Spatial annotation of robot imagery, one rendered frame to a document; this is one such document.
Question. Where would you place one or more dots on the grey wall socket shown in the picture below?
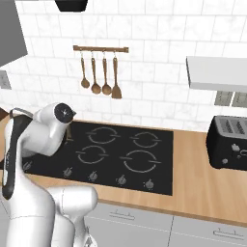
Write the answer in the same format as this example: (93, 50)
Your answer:
(223, 98)
(240, 99)
(4, 80)

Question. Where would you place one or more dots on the white wall shelf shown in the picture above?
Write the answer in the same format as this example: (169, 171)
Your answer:
(218, 72)

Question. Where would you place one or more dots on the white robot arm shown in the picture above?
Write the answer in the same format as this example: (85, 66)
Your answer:
(30, 205)

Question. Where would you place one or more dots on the wooden spatula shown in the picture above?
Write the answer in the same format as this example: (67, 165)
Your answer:
(116, 91)

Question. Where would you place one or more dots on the grey drawer front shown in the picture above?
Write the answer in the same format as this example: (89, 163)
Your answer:
(205, 236)
(135, 230)

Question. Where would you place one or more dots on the wooden utensil rail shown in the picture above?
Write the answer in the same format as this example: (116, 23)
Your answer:
(101, 49)

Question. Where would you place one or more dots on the grey wall cupboard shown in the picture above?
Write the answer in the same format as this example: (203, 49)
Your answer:
(11, 29)

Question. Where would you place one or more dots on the black toaster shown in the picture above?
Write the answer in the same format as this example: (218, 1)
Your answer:
(230, 144)

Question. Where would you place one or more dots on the small wooden spoon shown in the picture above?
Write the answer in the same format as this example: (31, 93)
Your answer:
(84, 82)

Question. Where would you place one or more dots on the black extractor hood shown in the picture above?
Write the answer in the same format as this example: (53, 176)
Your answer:
(71, 5)

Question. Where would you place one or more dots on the black hob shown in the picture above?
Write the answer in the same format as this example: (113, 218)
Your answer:
(128, 167)

